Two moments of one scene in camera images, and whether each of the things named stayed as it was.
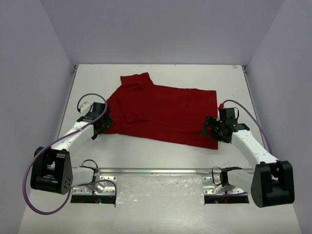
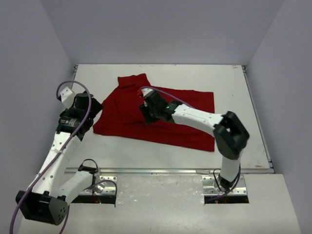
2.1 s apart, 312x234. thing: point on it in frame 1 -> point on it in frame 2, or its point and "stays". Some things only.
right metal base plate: x=213 y=186 stays
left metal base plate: x=102 y=185 stays
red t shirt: x=141 y=109 stays
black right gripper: x=210 y=122 -> x=149 y=119
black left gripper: x=104 y=124 -> x=95 y=107
